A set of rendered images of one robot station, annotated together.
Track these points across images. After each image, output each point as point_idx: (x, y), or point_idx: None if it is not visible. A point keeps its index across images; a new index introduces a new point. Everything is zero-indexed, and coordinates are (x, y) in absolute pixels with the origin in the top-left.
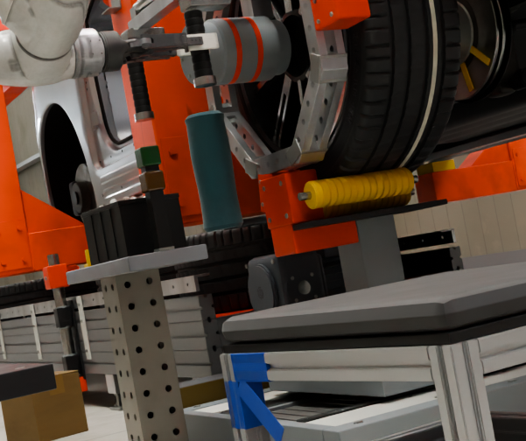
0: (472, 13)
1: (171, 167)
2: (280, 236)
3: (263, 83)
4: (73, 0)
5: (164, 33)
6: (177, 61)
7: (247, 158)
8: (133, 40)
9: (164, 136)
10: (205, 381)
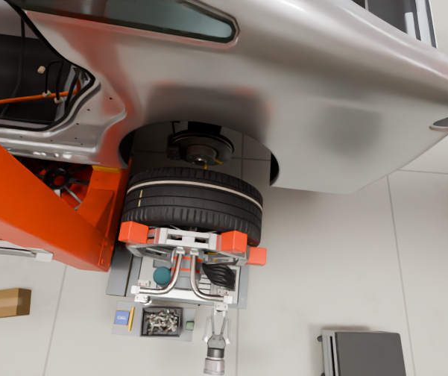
0: (218, 152)
1: (103, 264)
2: None
3: None
4: None
5: (230, 330)
6: (90, 239)
7: (167, 261)
8: (226, 344)
9: (98, 262)
10: (127, 279)
